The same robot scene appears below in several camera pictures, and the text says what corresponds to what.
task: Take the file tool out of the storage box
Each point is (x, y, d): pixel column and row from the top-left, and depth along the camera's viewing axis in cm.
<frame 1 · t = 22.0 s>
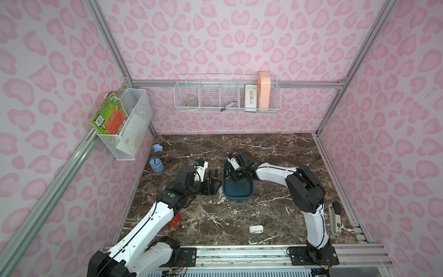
left hand: (216, 180, 78), fingers open
right hand: (231, 173, 98), fingers closed
teal plastic storage box: (241, 190, 95), on the table
blue spray bottle: (156, 163, 98), point 8 cm above the table
small white eraser block: (258, 229, 80), point 3 cm above the table
grey white stapler: (334, 209, 84), point 5 cm above the table
white papers in basket: (132, 137, 84), point 28 cm above the table

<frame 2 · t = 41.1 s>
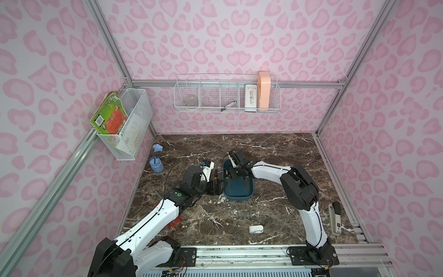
left hand: (222, 180, 79), fingers open
right hand: (231, 171, 100), fingers closed
the named things where they were.

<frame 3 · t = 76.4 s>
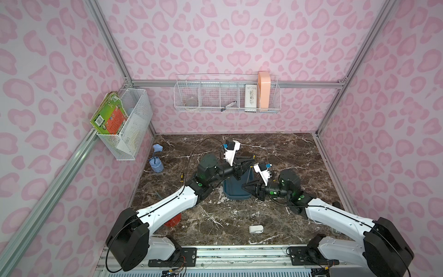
left hand: (253, 159, 67), fingers closed
right hand: (242, 188, 72), fingers closed
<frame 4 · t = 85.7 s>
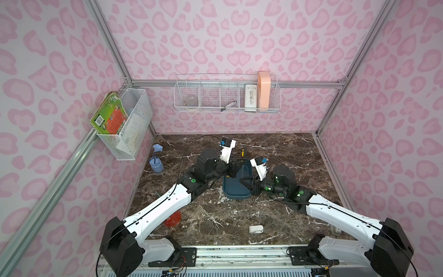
left hand: (245, 158, 70), fingers closed
right hand: (239, 182, 72), fingers closed
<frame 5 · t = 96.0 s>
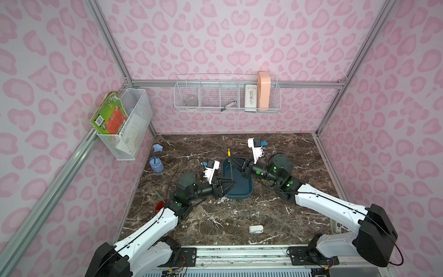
left hand: (234, 182, 68), fingers open
right hand: (228, 160, 66), fingers closed
